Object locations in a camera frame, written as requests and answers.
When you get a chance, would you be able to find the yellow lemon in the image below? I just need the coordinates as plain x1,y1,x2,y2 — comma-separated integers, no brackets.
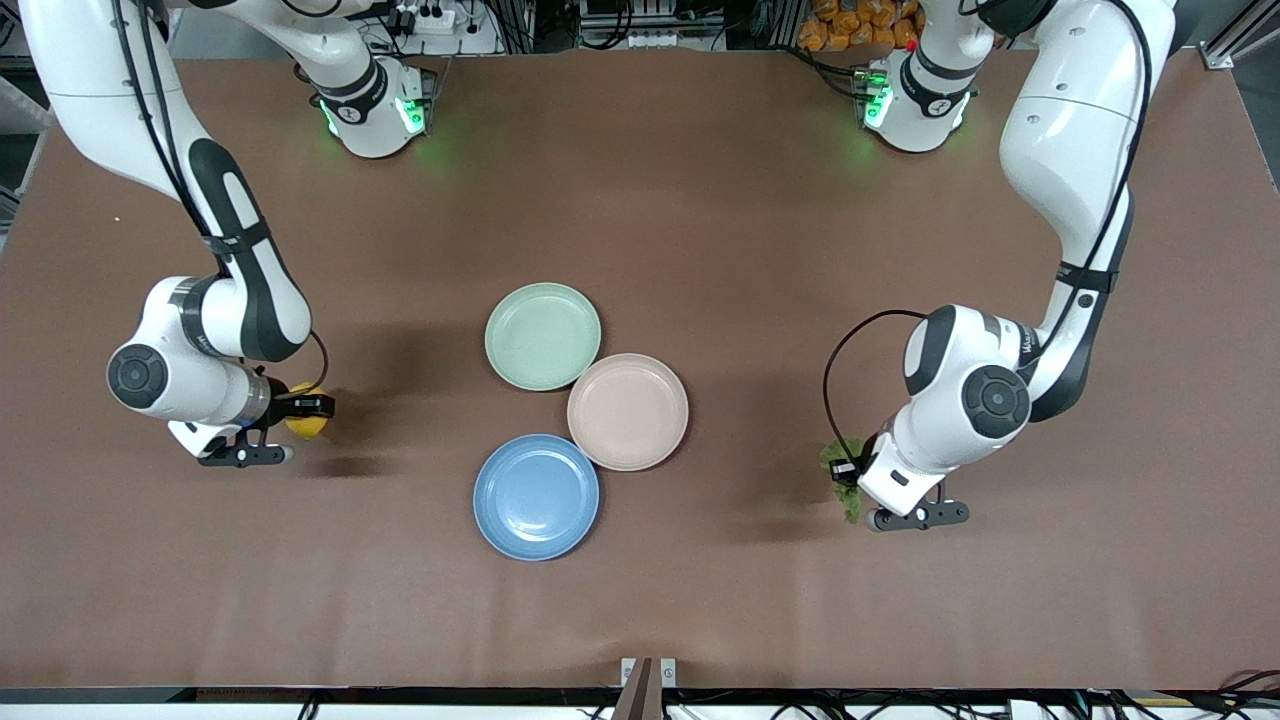
284,383,333,442

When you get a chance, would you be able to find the green lettuce leaf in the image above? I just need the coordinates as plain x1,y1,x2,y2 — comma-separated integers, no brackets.
819,438,867,526

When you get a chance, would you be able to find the beige plate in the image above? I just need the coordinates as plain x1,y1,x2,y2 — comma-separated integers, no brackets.
566,353,690,472

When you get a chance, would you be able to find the green plate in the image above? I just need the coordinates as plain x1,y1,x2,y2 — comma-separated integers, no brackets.
484,282,603,392

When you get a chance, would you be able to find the blue plate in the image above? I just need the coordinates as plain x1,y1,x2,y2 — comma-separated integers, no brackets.
472,433,601,562

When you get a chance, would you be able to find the white power strip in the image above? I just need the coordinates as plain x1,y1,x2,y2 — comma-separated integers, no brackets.
385,3,458,36

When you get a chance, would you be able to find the bag of oranges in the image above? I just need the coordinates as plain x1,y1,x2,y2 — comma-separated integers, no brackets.
797,0,926,53

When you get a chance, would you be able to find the grey equipment rack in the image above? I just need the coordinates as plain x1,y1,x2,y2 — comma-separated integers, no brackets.
575,0,736,53

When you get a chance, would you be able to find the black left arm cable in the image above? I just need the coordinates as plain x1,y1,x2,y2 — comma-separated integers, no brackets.
823,0,1156,471

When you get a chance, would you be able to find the grey metal bracket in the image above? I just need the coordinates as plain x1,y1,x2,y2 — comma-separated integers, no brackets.
620,657,679,691

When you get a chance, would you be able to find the black base cable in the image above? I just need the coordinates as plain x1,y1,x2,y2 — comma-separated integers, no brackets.
795,45,871,101

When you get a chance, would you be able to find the aluminium frame rail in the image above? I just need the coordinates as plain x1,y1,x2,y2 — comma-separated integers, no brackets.
1198,0,1280,71

